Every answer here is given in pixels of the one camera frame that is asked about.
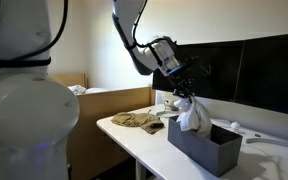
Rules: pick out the grey fabric storage box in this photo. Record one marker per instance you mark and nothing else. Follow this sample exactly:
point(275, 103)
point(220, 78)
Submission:
point(217, 154)

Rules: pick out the small round white object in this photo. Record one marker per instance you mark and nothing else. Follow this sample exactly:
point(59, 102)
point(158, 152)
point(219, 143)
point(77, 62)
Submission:
point(235, 126)

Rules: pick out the wooden bed frame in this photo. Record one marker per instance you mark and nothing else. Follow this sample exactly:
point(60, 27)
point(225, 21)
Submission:
point(90, 151)

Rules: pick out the white bedding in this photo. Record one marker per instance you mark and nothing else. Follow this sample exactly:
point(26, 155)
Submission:
point(80, 90)

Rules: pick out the wide black curved monitor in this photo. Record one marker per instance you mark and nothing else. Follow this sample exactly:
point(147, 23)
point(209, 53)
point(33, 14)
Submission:
point(253, 72)

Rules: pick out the white cloth garment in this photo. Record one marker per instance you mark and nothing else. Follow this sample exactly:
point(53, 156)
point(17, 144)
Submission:
point(193, 116)

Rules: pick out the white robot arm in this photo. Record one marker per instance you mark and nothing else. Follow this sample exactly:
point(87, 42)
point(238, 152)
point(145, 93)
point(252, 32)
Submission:
point(36, 112)

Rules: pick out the tan khaki shorts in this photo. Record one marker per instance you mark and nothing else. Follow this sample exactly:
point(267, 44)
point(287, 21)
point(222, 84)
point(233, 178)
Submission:
point(148, 122)

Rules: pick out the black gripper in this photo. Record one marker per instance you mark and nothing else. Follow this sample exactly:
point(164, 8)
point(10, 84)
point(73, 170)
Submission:
point(179, 77)

